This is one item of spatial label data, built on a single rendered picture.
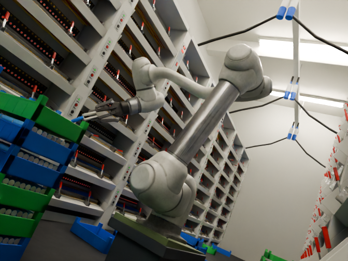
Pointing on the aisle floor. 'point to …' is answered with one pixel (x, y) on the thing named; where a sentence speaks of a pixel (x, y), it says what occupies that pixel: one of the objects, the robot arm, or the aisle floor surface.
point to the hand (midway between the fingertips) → (89, 116)
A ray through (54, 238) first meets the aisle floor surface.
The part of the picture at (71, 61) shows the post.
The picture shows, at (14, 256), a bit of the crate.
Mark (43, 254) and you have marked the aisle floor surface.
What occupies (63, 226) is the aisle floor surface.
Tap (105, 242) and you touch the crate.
